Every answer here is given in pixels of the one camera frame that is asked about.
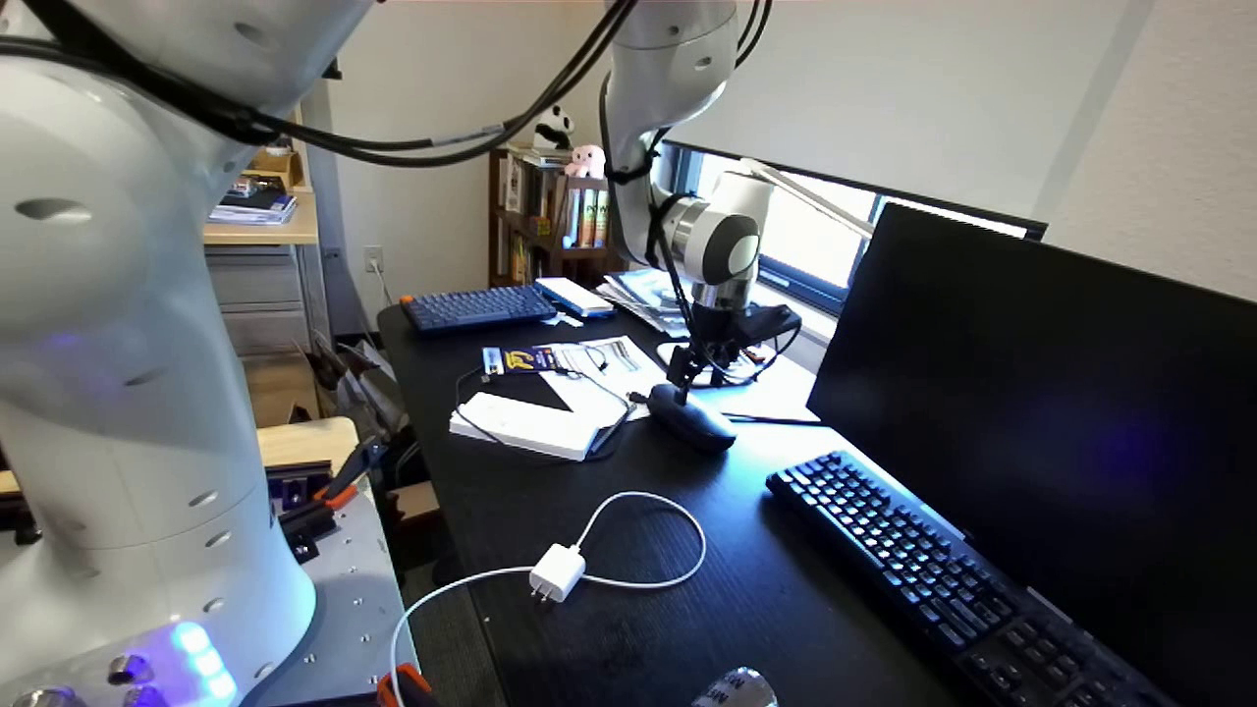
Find orange tool handle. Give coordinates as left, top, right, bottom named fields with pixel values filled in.
left=377, top=660, right=436, bottom=707

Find tan wooden board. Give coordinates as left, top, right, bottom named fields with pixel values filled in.
left=251, top=411, right=364, bottom=478

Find white printed papers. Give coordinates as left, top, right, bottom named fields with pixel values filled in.
left=475, top=330, right=673, bottom=426

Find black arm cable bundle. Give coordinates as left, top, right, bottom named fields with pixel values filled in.
left=0, top=0, right=778, bottom=172

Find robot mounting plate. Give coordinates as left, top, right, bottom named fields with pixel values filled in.
left=249, top=483, right=424, bottom=707

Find light wooden shelf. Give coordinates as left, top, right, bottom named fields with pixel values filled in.
left=199, top=142, right=326, bottom=250

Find white rectangular pad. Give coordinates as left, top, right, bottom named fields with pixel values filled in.
left=529, top=274, right=619, bottom=327

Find dark wooden bookshelf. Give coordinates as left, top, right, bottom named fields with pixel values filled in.
left=488, top=142, right=632, bottom=292

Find black computer keyboard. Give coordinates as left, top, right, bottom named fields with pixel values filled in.
left=762, top=449, right=1183, bottom=707

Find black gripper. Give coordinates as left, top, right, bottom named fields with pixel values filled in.
left=669, top=307, right=801, bottom=397

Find white charger cable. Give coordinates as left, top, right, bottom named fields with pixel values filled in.
left=386, top=486, right=712, bottom=707

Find white charger brick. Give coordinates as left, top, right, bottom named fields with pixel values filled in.
left=527, top=541, right=592, bottom=610

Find black window frame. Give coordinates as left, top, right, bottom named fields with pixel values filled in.
left=652, top=142, right=1054, bottom=324

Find small gray metal object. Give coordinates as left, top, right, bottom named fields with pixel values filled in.
left=687, top=665, right=781, bottom=707

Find red black pliers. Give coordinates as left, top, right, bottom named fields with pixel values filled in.
left=270, top=435, right=387, bottom=545

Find white long flat box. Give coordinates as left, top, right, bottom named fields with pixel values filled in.
left=444, top=386, right=627, bottom=466

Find beige window roller blind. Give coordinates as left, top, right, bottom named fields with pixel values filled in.
left=665, top=0, right=1144, bottom=229

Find blue keyboard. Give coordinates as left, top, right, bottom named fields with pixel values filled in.
left=395, top=280, right=563, bottom=338

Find stack of books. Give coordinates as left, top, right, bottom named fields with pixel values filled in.
left=596, top=263, right=698, bottom=342

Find black computer monitor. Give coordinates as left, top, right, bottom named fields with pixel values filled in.
left=801, top=202, right=1257, bottom=707

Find black pen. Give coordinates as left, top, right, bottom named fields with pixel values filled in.
left=720, top=409, right=825, bottom=431

